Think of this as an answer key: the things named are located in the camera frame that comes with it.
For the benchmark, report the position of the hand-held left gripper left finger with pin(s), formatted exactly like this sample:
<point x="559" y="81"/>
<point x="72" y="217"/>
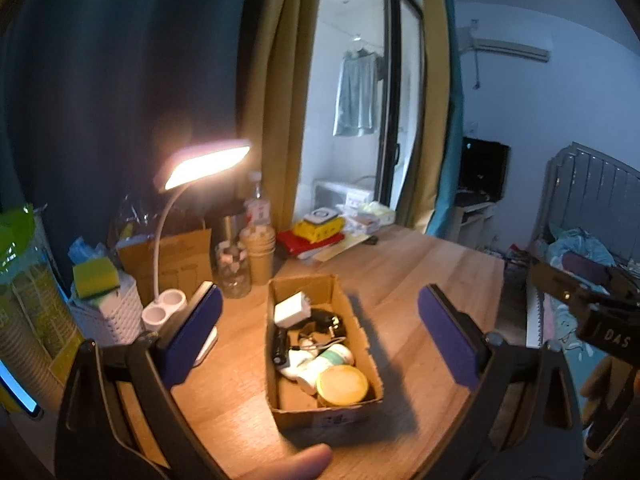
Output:
<point x="192" y="335"/>

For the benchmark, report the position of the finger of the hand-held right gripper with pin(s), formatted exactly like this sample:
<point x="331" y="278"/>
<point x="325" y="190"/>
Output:
<point x="555" y="275"/>

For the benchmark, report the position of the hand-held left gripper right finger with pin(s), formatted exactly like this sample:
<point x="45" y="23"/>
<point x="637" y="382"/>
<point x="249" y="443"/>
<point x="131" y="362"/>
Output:
<point x="447" y="332"/>

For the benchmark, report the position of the white charger plug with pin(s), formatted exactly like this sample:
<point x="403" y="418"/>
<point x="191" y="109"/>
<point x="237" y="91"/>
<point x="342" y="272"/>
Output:
<point x="292" y="310"/>

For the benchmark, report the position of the white earbuds case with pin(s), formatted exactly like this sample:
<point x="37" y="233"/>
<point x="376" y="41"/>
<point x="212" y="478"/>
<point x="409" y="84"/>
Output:
<point x="295" y="362"/>

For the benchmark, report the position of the red can with yellow lid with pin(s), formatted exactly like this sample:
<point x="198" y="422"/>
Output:
<point x="342" y="385"/>

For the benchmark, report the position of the white pill bottle teal label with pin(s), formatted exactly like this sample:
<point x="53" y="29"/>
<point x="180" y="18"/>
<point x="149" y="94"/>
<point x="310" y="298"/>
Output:
<point x="330" y="360"/>

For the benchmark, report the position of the cardboard box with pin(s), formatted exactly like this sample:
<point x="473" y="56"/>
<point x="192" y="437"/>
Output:
<point x="320" y="417"/>

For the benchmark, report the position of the person's left hand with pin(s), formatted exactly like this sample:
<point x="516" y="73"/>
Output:
<point x="290" y="465"/>

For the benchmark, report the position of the light blue clothing heap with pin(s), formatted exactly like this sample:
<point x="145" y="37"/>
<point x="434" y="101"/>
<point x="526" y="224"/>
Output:
<point x="580" y="247"/>

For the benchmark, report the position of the glass jar with pink prints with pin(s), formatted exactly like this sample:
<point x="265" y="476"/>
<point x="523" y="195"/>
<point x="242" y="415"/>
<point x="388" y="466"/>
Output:
<point x="232" y="275"/>

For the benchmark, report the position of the brown lamp packaging box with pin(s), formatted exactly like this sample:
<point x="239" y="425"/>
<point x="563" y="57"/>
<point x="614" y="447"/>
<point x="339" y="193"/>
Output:
<point x="185" y="260"/>

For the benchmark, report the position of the white plastic basket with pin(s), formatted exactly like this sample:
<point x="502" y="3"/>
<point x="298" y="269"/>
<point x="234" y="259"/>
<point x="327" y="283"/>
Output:
<point x="115" y="315"/>

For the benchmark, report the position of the grey bed headboard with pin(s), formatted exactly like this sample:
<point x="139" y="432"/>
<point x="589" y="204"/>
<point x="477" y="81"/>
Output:
<point x="595" y="195"/>

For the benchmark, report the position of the stack of paper cups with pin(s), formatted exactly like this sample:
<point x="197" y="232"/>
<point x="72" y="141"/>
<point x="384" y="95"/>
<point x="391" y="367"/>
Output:
<point x="260" y="260"/>

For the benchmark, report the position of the white television stand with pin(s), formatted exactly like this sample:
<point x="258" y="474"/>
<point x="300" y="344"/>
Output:
<point x="470" y="220"/>

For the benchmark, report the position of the yellow green sponge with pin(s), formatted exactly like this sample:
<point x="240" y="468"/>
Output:
<point x="95" y="277"/>

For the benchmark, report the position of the stainless steel thermos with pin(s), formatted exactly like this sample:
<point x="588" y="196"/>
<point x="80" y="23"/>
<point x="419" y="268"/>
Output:
<point x="227" y="220"/>

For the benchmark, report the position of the black television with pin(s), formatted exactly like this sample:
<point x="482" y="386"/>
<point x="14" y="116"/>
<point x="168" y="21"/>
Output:
<point x="482" y="167"/>

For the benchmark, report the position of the yellow paper envelope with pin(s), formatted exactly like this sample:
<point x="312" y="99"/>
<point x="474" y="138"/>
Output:
<point x="345" y="247"/>

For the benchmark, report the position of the red book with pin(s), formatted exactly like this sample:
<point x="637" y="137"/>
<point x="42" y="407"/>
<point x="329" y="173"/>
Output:
<point x="295" y="242"/>

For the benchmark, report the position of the white printed box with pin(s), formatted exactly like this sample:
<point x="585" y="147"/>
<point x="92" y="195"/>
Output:
<point x="360" y="225"/>

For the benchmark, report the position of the pale yellow tissue pack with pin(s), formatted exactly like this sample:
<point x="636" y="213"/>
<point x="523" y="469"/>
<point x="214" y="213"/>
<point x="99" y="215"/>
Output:
<point x="377" y="211"/>

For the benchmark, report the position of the clear plastic water bottle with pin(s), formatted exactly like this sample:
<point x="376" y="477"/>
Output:
<point x="257" y="205"/>

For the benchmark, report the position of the teal curtain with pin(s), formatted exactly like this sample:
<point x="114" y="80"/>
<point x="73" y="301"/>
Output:
<point x="450" y="170"/>

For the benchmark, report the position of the printed plastic packet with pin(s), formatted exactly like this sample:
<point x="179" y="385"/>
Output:
<point x="35" y="320"/>

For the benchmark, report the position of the yellow wipes packet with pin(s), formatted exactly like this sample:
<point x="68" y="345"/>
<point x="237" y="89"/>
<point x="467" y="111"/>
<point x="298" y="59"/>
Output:
<point x="320" y="231"/>

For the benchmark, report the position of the grey white flat box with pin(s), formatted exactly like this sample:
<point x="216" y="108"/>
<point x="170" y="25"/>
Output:
<point x="322" y="216"/>

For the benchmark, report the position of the white desk lamp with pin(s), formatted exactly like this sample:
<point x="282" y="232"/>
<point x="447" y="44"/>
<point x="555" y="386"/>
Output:
<point x="210" y="162"/>

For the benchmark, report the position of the white appliance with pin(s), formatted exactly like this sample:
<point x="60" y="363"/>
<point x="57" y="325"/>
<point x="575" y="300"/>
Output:
<point x="335" y="192"/>

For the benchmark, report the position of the smartphone with lit screen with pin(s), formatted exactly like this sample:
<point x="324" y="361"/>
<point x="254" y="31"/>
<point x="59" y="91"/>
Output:
<point x="20" y="390"/>

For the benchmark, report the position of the green plastic bag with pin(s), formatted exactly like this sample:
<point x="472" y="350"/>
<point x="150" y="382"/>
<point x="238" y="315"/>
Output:
<point x="15" y="240"/>

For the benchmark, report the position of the white air conditioner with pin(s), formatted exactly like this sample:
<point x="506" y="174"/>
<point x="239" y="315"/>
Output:
<point x="510" y="49"/>

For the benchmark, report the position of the hanging light shirt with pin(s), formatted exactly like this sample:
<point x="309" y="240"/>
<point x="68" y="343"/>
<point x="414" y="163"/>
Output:
<point x="357" y="95"/>

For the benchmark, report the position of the black door frame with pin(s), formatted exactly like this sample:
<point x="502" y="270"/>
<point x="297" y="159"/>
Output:
<point x="392" y="110"/>

